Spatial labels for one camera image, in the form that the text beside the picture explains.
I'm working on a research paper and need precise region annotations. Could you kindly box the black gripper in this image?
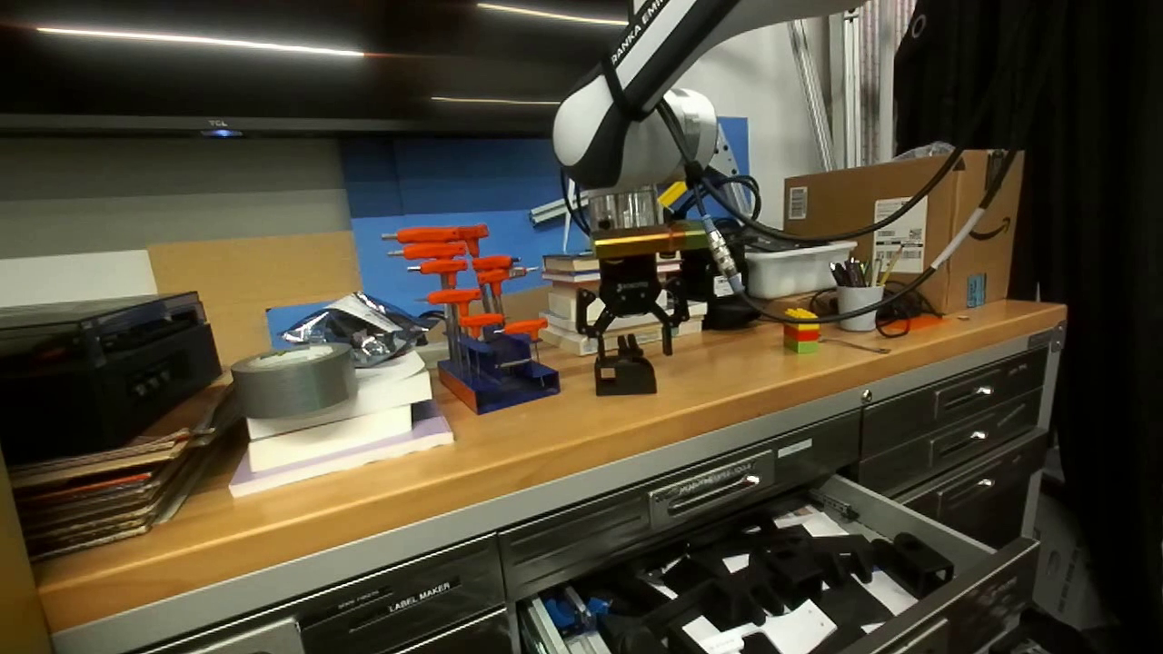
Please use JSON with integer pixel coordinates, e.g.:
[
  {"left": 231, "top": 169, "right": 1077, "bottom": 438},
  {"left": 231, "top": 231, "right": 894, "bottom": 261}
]
[{"left": 577, "top": 254, "right": 683, "bottom": 363}]

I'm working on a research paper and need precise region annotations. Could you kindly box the black plastic mount part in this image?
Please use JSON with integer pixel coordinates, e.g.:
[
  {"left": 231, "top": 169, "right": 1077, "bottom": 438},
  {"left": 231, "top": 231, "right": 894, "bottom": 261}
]
[{"left": 591, "top": 335, "right": 662, "bottom": 399}]

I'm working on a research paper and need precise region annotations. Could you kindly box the grey metal drawer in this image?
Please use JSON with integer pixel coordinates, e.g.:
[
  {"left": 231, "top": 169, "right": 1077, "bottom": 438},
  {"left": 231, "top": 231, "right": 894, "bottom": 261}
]
[{"left": 513, "top": 470, "right": 1041, "bottom": 654}]

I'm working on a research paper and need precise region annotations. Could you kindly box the yellow bar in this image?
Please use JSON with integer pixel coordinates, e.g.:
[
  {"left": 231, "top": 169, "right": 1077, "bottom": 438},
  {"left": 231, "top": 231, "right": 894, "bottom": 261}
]
[{"left": 651, "top": 178, "right": 699, "bottom": 216}]

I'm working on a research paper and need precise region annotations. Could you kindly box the white plastic bin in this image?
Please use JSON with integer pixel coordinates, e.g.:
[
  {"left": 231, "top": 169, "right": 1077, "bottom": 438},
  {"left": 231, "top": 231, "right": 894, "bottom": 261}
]
[{"left": 741, "top": 236, "right": 861, "bottom": 300}]

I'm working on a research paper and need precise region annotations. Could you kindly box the colourful toy brick stack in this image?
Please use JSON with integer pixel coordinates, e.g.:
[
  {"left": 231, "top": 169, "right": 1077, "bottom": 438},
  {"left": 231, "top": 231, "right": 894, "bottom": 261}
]
[{"left": 780, "top": 304, "right": 825, "bottom": 359}]

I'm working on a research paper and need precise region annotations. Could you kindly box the blue board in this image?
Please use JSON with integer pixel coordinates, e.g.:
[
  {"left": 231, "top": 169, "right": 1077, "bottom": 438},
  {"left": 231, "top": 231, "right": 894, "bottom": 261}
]
[{"left": 264, "top": 112, "right": 756, "bottom": 348}]

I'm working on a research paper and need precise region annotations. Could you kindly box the grey tool cabinet workbench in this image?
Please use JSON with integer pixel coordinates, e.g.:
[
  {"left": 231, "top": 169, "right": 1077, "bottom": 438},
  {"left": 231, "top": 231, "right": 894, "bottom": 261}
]
[{"left": 34, "top": 299, "right": 1071, "bottom": 654}]

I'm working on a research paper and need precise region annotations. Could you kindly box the white cup with pens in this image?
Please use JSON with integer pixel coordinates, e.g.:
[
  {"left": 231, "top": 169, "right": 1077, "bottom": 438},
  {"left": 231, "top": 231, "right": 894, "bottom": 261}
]
[{"left": 833, "top": 254, "right": 891, "bottom": 335}]

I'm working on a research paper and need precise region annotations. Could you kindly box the cardboard box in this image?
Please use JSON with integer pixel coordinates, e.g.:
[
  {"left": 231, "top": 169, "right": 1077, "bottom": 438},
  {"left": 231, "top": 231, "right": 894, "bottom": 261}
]
[{"left": 780, "top": 144, "right": 1029, "bottom": 314}]

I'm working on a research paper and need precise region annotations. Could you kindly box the silver foil bag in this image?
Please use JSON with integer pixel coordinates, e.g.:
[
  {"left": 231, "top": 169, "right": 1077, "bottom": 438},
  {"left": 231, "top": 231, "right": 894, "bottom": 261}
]
[{"left": 282, "top": 289, "right": 428, "bottom": 367}]

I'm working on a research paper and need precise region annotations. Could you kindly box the black chunky plastic part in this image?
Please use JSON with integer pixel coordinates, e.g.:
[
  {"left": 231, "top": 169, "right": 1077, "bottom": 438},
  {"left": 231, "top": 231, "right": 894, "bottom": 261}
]
[{"left": 747, "top": 524, "right": 877, "bottom": 609}]

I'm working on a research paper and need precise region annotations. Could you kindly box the white card blue print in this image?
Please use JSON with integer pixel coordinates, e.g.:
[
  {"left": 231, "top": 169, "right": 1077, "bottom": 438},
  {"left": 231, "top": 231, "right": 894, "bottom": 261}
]
[{"left": 523, "top": 589, "right": 610, "bottom": 654}]

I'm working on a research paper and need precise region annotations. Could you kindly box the lavender flat book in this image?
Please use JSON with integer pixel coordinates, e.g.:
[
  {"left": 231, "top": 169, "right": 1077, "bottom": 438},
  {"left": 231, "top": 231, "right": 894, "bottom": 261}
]
[{"left": 226, "top": 410, "right": 458, "bottom": 500}]

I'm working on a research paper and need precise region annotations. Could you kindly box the white book stack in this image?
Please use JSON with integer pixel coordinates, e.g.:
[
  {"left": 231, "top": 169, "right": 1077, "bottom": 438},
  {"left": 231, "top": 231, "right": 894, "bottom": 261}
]
[{"left": 239, "top": 348, "right": 435, "bottom": 474}]

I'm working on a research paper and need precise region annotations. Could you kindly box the white paper sheet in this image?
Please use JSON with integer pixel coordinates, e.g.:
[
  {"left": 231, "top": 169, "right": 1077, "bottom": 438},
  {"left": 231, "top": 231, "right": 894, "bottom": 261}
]
[{"left": 677, "top": 500, "right": 924, "bottom": 654}]

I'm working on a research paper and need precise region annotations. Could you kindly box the black rounded plastic part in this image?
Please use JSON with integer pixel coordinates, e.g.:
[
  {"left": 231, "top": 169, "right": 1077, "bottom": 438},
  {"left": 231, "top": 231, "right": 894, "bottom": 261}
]
[{"left": 886, "top": 529, "right": 954, "bottom": 599}]

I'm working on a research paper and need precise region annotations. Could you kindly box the brown cardboard panel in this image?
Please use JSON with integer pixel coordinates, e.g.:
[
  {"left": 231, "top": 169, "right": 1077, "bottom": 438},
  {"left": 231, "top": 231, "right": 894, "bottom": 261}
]
[{"left": 140, "top": 229, "right": 362, "bottom": 367}]

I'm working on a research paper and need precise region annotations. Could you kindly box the black curtain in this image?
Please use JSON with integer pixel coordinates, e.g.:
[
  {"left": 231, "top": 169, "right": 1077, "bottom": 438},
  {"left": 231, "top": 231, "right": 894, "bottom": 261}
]
[{"left": 894, "top": 0, "right": 1163, "bottom": 654}]

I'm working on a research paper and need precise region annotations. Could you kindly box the black electronics box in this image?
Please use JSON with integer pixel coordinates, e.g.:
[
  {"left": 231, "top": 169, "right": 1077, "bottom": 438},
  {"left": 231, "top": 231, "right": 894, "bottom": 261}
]
[{"left": 0, "top": 287, "right": 229, "bottom": 470}]

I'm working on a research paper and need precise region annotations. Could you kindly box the stack of brown folders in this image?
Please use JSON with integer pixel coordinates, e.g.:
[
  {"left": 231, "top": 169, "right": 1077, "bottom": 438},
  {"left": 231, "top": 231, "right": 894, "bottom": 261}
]
[{"left": 2, "top": 385, "right": 239, "bottom": 565}]

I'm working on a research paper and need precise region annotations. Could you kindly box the white board panel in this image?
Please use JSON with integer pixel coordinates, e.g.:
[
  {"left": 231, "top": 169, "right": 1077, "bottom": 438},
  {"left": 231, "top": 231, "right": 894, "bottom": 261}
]
[{"left": 0, "top": 247, "right": 160, "bottom": 311}]

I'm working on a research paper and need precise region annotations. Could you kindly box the olive wrist camera box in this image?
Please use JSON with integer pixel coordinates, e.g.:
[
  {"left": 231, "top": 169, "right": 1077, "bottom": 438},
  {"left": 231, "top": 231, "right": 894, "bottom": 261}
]
[{"left": 591, "top": 226, "right": 716, "bottom": 266}]

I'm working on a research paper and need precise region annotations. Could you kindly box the aluminium angle bracket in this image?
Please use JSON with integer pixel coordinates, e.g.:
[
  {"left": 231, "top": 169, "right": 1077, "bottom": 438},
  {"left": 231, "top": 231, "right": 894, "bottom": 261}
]
[{"left": 528, "top": 190, "right": 600, "bottom": 229}]

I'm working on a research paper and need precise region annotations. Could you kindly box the black coiled cable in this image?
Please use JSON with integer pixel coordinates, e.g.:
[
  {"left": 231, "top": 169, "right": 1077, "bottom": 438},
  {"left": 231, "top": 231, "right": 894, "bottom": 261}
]
[{"left": 872, "top": 282, "right": 949, "bottom": 341}]

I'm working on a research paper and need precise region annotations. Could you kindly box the aluminium frame rail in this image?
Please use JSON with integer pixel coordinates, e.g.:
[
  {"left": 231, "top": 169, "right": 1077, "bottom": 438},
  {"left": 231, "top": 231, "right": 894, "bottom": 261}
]
[{"left": 785, "top": 13, "right": 872, "bottom": 173}]

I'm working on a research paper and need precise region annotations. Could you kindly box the grey duct tape roll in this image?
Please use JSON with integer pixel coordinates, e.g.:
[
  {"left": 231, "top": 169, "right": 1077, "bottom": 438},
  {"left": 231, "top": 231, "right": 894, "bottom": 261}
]
[{"left": 229, "top": 341, "right": 358, "bottom": 425}]

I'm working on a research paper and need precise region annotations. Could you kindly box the black wall monitor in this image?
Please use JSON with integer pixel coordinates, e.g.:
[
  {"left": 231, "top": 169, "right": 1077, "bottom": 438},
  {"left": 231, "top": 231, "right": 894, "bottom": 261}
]
[{"left": 0, "top": 0, "right": 644, "bottom": 139}]

